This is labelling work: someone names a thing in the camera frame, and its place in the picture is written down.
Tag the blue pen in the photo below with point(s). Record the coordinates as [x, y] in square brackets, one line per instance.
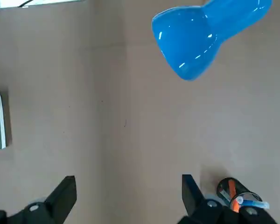
[254, 203]

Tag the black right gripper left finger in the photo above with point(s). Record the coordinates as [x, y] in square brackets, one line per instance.
[60, 198]

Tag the blue desk lamp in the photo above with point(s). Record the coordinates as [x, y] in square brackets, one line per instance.
[189, 39]

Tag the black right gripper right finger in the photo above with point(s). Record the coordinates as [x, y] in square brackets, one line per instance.
[193, 203]

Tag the black mesh pen holder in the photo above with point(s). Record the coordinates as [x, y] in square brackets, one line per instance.
[224, 186]

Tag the orange marker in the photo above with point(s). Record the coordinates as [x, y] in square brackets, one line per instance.
[233, 189]

